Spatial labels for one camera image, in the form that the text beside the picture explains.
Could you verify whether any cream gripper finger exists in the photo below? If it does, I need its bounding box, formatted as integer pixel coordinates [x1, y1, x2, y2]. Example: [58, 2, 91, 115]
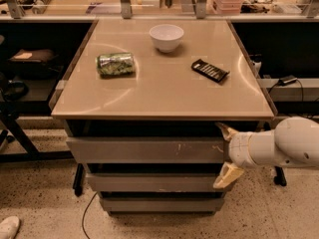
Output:
[213, 162, 244, 189]
[215, 122, 238, 141]

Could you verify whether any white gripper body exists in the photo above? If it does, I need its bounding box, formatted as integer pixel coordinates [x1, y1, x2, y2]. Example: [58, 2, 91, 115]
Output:
[228, 132, 256, 168]

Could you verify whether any white shoe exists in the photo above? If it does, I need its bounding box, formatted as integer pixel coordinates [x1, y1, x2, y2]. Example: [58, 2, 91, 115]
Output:
[0, 216, 20, 239]

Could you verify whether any black floor cable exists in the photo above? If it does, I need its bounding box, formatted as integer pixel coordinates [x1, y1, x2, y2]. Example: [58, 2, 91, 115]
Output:
[81, 191, 99, 239]

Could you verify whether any grey bottom drawer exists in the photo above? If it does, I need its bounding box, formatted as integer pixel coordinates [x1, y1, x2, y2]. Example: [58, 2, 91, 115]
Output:
[100, 198, 224, 212]

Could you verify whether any grey drawer cabinet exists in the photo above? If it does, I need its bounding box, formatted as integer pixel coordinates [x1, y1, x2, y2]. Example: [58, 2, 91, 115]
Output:
[52, 19, 273, 200]

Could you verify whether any black table frame left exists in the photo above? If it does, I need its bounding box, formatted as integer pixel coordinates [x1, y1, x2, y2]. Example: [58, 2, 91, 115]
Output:
[0, 112, 73, 162]

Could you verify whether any grey middle drawer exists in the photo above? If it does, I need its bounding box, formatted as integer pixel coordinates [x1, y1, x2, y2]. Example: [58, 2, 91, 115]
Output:
[86, 173, 232, 193]

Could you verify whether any metal cylinder on shelf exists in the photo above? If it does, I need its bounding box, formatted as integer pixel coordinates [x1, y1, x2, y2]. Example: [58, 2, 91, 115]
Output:
[32, 0, 52, 14]

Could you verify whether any white ceramic bowl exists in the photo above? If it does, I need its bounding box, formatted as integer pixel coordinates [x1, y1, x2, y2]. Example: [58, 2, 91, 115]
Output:
[150, 24, 184, 53]

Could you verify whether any grey drawer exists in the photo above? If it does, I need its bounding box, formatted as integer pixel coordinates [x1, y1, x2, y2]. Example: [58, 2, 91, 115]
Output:
[100, 198, 224, 212]
[86, 173, 232, 193]
[67, 136, 230, 164]

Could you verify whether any green crushed soda can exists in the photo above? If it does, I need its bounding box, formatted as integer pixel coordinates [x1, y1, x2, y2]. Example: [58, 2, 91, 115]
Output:
[96, 53, 136, 77]

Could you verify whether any black snack bar wrapper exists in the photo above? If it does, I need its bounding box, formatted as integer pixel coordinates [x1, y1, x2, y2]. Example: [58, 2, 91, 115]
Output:
[191, 59, 228, 83]

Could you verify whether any black power adapter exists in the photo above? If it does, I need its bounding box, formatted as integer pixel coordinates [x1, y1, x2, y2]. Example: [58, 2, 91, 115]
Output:
[278, 75, 297, 86]

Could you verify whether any black table leg right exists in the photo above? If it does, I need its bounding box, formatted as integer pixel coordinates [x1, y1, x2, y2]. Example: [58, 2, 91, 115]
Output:
[263, 121, 287, 187]

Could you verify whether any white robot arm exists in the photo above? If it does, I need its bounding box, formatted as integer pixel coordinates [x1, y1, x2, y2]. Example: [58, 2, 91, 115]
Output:
[213, 117, 319, 189]

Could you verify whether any grey top drawer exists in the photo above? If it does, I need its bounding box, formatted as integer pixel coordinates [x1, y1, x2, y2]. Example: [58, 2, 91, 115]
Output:
[67, 136, 230, 164]

